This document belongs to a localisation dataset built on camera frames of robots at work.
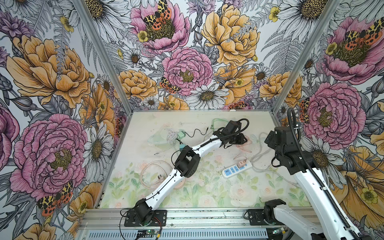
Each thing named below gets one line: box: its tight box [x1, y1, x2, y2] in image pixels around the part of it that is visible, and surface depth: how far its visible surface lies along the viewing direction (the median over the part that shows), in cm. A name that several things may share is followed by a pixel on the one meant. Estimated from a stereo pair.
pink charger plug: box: [237, 159, 247, 168], surface depth 87 cm
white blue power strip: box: [222, 160, 253, 179], surface depth 89 cm
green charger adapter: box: [177, 130, 186, 140], surface depth 107 cm
